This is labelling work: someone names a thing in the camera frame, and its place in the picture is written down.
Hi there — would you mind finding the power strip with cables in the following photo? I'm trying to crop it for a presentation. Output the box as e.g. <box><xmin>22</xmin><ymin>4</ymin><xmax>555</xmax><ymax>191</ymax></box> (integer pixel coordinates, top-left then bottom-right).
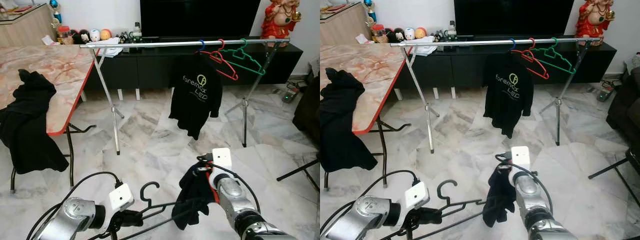
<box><xmin>595</xmin><ymin>82</ymin><xmax>615</xmax><ymax>102</ymax></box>
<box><xmin>281</xmin><ymin>85</ymin><xmax>301</xmax><ymax>103</ymax></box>

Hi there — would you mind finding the light wooden sideboard cabinet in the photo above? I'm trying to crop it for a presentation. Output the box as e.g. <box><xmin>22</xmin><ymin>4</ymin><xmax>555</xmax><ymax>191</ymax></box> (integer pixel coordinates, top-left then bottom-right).
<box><xmin>320</xmin><ymin>2</ymin><xmax>373</xmax><ymax>46</ymax></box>
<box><xmin>0</xmin><ymin>4</ymin><xmax>55</xmax><ymax>48</ymax></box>

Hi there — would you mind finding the marble-pattern folding table red edge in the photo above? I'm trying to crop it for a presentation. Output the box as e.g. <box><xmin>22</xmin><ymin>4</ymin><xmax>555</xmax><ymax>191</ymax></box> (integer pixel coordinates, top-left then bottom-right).
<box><xmin>320</xmin><ymin>42</ymin><xmax>412</xmax><ymax>190</ymax></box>
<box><xmin>0</xmin><ymin>44</ymin><xmax>97</xmax><ymax>193</ymax></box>

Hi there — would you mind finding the black flat television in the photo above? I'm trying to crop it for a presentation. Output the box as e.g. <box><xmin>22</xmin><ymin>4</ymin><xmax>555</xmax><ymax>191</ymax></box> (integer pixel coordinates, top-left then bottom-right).
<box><xmin>139</xmin><ymin>0</ymin><xmax>262</xmax><ymax>38</ymax></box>
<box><xmin>453</xmin><ymin>0</ymin><xmax>575</xmax><ymax>37</ymax></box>

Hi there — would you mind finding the green plastic clothes hanger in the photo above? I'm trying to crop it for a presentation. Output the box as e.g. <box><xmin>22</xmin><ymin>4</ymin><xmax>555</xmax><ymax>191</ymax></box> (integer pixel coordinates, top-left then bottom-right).
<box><xmin>220</xmin><ymin>38</ymin><xmax>267</xmax><ymax>76</ymax></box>
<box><xmin>530</xmin><ymin>37</ymin><xmax>577</xmax><ymax>75</ymax></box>

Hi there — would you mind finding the red laughing Buddha statue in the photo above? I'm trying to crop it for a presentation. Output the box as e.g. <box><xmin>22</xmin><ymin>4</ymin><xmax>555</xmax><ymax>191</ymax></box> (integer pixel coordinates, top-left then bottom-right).
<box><xmin>260</xmin><ymin>0</ymin><xmax>302</xmax><ymax>48</ymax></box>
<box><xmin>575</xmin><ymin>0</ymin><xmax>617</xmax><ymax>47</ymax></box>

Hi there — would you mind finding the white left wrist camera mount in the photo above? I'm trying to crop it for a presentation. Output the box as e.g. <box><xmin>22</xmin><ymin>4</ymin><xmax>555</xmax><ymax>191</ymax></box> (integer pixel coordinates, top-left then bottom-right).
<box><xmin>108</xmin><ymin>182</ymin><xmax>135</xmax><ymax>212</ymax></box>
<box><xmin>404</xmin><ymin>181</ymin><xmax>431</xmax><ymax>210</ymax></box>

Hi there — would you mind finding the black garment with red trim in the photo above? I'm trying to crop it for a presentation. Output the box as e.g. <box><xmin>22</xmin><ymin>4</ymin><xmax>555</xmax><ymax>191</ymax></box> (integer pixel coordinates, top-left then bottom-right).
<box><xmin>171</xmin><ymin>162</ymin><xmax>221</xmax><ymax>231</ymax></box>
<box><xmin>482</xmin><ymin>165</ymin><xmax>518</xmax><ymax>228</ymax></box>

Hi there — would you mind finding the red plastic clothes hanger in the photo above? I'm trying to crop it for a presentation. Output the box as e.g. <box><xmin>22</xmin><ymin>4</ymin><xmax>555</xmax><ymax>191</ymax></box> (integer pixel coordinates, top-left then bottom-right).
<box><xmin>511</xmin><ymin>38</ymin><xmax>551</xmax><ymax>81</ymax></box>
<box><xmin>200</xmin><ymin>39</ymin><xmax>240</xmax><ymax>82</ymax></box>

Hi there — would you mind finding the black metal furniture frame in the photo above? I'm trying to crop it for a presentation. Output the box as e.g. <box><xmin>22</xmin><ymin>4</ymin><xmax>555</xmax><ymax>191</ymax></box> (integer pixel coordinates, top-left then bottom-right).
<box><xmin>276</xmin><ymin>155</ymin><xmax>321</xmax><ymax>192</ymax></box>
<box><xmin>587</xmin><ymin>145</ymin><xmax>640</xmax><ymax>208</ymax></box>

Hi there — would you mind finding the silver metal clothes rack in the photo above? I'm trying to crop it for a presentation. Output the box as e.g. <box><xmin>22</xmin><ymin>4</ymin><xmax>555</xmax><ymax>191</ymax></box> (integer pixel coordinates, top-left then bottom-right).
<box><xmin>79</xmin><ymin>36</ymin><xmax>292</xmax><ymax>156</ymax></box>
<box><xmin>390</xmin><ymin>36</ymin><xmax>603</xmax><ymax>153</ymax></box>

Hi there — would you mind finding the dark grey sofa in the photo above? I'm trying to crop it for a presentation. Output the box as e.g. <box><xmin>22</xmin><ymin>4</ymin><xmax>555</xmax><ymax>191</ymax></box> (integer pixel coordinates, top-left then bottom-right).
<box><xmin>605</xmin><ymin>67</ymin><xmax>640</xmax><ymax>146</ymax></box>
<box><xmin>292</xmin><ymin>70</ymin><xmax>321</xmax><ymax>135</ymax></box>

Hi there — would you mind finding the black TV console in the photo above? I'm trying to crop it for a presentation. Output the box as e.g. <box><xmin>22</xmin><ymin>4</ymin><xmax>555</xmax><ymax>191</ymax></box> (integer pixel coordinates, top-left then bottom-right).
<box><xmin>400</xmin><ymin>36</ymin><xmax>617</xmax><ymax>93</ymax></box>
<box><xmin>82</xmin><ymin>37</ymin><xmax>304</xmax><ymax>93</ymax></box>

